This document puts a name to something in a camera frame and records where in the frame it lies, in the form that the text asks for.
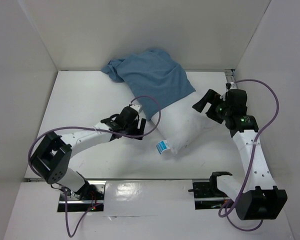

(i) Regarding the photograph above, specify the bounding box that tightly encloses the white pillow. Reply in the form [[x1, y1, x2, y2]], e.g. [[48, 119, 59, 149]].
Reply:
[[151, 91, 217, 156]]

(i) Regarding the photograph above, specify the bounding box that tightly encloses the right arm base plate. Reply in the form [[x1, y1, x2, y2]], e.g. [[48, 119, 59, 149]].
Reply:
[[188, 176, 230, 210]]

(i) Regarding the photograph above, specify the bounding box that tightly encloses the blue pillow care label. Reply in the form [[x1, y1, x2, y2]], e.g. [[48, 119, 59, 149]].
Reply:
[[156, 140, 171, 155]]

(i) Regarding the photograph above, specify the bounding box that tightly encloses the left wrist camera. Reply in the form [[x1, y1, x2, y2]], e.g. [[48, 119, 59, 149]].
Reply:
[[129, 104, 142, 114]]

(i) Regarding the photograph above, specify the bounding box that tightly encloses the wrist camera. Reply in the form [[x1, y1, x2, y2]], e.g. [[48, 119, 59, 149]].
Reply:
[[225, 81, 237, 91], [129, 104, 142, 114]]

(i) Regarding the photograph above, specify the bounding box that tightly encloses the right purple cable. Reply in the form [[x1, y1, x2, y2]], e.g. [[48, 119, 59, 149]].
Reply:
[[218, 79, 281, 232]]

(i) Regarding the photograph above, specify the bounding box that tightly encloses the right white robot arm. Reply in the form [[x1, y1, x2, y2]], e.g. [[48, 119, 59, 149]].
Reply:
[[192, 89, 288, 220]]

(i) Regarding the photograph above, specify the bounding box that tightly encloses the purple cable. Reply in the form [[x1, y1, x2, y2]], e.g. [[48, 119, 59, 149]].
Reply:
[[218, 79, 281, 232], [27, 96, 163, 238]]

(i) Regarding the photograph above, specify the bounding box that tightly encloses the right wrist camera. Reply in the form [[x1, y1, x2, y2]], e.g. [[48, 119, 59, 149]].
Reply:
[[225, 81, 237, 91]]

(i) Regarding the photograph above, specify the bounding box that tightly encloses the aluminium rail frame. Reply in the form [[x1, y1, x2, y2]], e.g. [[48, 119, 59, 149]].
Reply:
[[224, 69, 237, 87]]

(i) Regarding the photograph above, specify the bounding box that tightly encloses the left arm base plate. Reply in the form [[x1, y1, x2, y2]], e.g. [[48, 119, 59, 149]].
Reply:
[[57, 180, 106, 213]]

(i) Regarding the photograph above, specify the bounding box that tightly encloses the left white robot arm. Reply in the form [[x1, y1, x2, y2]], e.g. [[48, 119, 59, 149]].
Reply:
[[29, 104, 146, 200]]

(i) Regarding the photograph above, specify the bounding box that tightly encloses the blue pillowcase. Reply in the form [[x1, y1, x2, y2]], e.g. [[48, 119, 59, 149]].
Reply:
[[101, 49, 196, 121]]

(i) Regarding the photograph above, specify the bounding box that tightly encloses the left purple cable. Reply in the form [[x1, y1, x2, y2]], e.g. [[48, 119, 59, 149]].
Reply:
[[27, 96, 163, 238]]

